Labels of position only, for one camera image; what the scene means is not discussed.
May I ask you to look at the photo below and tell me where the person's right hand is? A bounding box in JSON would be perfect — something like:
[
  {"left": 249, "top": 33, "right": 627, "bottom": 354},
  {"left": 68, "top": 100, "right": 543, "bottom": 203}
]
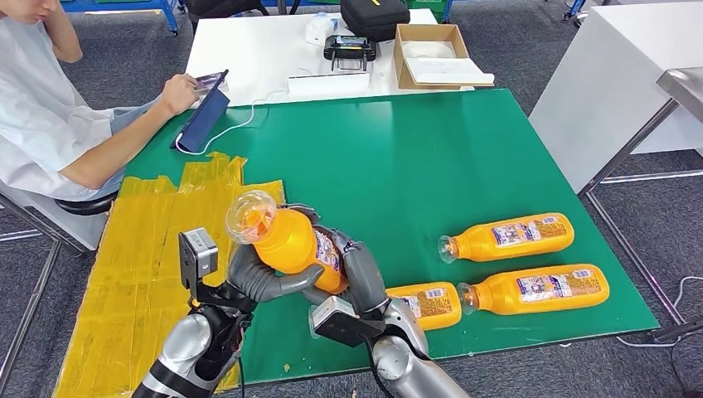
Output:
[{"left": 159, "top": 72, "right": 201, "bottom": 116}]

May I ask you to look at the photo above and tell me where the robot left hand grey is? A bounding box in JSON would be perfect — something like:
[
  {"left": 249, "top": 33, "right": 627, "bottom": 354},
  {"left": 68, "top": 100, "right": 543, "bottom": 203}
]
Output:
[{"left": 226, "top": 203, "right": 326, "bottom": 304}]

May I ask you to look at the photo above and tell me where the robot right hand grey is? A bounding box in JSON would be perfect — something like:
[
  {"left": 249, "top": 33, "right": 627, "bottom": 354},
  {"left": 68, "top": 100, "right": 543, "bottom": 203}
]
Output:
[{"left": 302, "top": 227, "right": 388, "bottom": 317}]

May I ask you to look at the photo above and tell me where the smartphone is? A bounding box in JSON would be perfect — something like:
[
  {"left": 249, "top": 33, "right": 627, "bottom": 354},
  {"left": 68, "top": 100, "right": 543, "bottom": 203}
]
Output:
[{"left": 193, "top": 71, "right": 227, "bottom": 95}]

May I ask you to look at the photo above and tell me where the orange detergent bottle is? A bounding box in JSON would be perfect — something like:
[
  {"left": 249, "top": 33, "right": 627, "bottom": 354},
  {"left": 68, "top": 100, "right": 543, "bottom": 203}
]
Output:
[
  {"left": 437, "top": 212, "right": 575, "bottom": 265},
  {"left": 457, "top": 264, "right": 611, "bottom": 317},
  {"left": 225, "top": 190, "right": 350, "bottom": 295},
  {"left": 384, "top": 281, "right": 463, "bottom": 332}
]

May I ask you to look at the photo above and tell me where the tablet with dark blue cover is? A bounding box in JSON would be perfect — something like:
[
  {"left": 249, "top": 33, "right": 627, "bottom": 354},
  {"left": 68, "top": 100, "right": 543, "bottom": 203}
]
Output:
[{"left": 171, "top": 69, "right": 232, "bottom": 153}]

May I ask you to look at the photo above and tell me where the white table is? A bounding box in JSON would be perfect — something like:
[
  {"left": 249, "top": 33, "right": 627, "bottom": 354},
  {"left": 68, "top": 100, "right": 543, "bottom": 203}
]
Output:
[{"left": 183, "top": 7, "right": 476, "bottom": 108}]

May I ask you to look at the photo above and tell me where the black chair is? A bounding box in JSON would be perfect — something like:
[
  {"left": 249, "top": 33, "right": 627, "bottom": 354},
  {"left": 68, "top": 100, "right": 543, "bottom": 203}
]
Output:
[{"left": 182, "top": 0, "right": 270, "bottom": 32}]

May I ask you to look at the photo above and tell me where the blue metal rack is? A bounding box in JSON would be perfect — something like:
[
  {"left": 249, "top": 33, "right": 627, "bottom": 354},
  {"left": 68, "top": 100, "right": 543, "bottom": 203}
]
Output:
[{"left": 60, "top": 0, "right": 182, "bottom": 35}]

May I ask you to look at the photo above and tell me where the yellow taped cardboard sheet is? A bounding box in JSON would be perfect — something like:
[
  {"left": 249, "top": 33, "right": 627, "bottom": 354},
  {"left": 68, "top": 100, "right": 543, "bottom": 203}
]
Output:
[{"left": 53, "top": 152, "right": 287, "bottom": 398}]

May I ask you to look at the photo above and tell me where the green table mat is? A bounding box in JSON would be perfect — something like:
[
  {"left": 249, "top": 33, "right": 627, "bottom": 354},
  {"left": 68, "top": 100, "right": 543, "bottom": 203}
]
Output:
[{"left": 123, "top": 87, "right": 660, "bottom": 386}]

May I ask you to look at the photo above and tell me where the person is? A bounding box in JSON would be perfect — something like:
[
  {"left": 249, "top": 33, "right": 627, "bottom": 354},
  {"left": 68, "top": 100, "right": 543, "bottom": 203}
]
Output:
[{"left": 0, "top": 0, "right": 201, "bottom": 201}]

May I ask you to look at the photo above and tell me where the black stool seat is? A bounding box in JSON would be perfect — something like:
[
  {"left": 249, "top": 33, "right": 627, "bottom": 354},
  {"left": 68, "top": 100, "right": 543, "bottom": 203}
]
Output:
[{"left": 53, "top": 189, "right": 119, "bottom": 217}]

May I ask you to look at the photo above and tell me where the flat white box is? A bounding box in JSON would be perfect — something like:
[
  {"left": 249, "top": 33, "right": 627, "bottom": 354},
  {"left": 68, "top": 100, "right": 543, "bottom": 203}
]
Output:
[{"left": 286, "top": 72, "right": 371, "bottom": 100}]

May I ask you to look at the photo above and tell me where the white plastic pack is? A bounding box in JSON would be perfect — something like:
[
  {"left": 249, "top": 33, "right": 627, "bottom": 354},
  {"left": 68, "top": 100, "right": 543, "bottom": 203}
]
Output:
[{"left": 304, "top": 12, "right": 337, "bottom": 47}]

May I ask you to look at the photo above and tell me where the white bench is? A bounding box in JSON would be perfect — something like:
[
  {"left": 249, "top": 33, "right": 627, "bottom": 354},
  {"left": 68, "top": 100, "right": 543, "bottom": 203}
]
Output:
[{"left": 0, "top": 178, "right": 109, "bottom": 253}]

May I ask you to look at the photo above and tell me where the black remote controller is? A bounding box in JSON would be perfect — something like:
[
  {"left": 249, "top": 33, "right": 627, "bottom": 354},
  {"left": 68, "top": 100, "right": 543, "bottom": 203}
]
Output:
[{"left": 322, "top": 35, "right": 378, "bottom": 72}]

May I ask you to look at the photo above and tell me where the black carrying case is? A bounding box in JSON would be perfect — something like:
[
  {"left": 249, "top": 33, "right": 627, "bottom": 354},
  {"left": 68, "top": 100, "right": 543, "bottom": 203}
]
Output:
[{"left": 339, "top": 0, "right": 411, "bottom": 43}]

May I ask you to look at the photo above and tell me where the open cardboard box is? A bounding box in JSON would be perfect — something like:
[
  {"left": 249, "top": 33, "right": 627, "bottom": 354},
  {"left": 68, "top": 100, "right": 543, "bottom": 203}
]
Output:
[{"left": 392, "top": 23, "right": 496, "bottom": 91}]

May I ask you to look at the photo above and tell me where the white sheet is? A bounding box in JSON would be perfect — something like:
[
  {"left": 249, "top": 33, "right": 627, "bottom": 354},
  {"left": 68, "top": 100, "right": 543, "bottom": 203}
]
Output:
[{"left": 403, "top": 56, "right": 496, "bottom": 87}]

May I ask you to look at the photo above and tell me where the white plastic bag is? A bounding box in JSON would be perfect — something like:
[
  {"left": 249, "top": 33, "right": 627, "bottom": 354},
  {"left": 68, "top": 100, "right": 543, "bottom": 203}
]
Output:
[{"left": 402, "top": 41, "right": 457, "bottom": 60}]

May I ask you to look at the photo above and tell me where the green plastic crate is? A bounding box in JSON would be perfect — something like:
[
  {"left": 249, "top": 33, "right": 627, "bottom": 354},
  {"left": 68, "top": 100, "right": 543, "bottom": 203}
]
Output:
[{"left": 399, "top": 0, "right": 448, "bottom": 24}]

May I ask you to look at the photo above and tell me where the white cabinet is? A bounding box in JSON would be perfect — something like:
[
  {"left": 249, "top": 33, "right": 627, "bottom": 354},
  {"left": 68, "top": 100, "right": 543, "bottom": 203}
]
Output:
[{"left": 528, "top": 1, "right": 703, "bottom": 194}]

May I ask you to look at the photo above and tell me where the stainless steel table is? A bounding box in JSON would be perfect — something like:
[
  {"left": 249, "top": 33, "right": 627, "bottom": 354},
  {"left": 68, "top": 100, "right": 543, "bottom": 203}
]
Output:
[{"left": 577, "top": 66, "right": 703, "bottom": 329}]

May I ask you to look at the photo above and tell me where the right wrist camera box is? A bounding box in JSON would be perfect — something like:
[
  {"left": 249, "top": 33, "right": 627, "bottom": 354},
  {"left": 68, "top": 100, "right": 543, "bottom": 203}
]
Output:
[{"left": 310, "top": 295, "right": 385, "bottom": 348}]

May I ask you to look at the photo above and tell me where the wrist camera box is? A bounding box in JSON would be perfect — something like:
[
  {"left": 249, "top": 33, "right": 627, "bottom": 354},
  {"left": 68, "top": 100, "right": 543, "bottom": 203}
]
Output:
[
  {"left": 178, "top": 227, "right": 220, "bottom": 300},
  {"left": 310, "top": 295, "right": 385, "bottom": 348}
]

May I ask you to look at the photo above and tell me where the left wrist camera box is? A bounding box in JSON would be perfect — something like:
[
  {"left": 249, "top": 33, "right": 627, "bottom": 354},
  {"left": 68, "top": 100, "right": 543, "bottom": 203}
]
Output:
[{"left": 178, "top": 227, "right": 220, "bottom": 300}]

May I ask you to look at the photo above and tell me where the white charging cable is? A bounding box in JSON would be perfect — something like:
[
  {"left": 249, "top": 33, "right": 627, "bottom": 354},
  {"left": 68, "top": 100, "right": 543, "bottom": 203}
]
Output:
[{"left": 174, "top": 90, "right": 289, "bottom": 157}]

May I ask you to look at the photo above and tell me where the metal frame leg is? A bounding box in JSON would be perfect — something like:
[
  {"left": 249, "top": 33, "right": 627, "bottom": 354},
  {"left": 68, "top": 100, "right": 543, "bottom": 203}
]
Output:
[{"left": 0, "top": 195, "right": 95, "bottom": 386}]

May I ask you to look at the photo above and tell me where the white floor cable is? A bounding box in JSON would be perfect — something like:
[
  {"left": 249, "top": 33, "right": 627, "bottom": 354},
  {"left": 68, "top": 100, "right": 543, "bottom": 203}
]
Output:
[{"left": 614, "top": 275, "right": 703, "bottom": 349}]

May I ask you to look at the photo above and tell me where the blue cart frame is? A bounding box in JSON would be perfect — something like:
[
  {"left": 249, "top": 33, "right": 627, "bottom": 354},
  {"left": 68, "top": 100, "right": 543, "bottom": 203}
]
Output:
[{"left": 562, "top": 0, "right": 589, "bottom": 27}]

